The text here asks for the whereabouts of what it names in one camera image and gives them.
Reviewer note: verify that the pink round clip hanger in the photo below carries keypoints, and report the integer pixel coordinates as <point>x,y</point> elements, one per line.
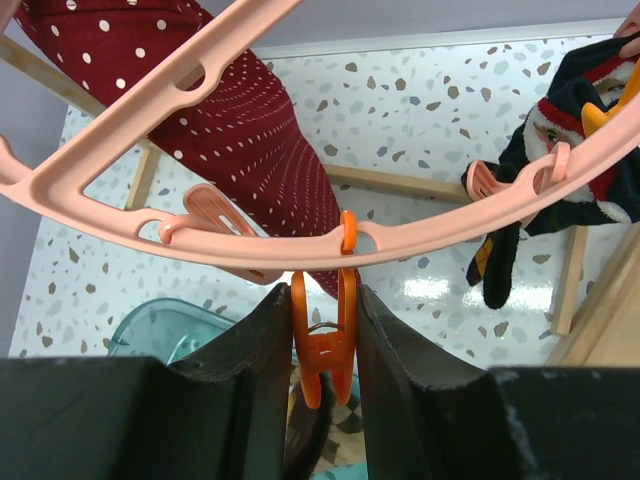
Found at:
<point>324,323</point>

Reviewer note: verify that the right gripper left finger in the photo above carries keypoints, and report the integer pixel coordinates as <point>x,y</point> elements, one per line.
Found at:
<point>220,413</point>

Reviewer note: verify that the blue transparent plastic basin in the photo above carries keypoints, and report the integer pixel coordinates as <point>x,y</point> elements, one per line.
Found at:
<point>167,329</point>

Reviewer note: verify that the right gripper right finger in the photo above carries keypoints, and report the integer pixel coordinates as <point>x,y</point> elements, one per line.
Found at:
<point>428,414</point>

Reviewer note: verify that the wooden clothes rack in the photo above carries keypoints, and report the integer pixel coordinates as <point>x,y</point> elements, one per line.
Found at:
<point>424,113</point>

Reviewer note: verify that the black multicolour argyle sock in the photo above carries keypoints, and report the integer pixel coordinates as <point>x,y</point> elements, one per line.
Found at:
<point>492,265</point>

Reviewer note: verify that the red polka dot garment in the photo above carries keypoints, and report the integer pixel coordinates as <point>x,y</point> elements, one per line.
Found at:
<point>188,81</point>

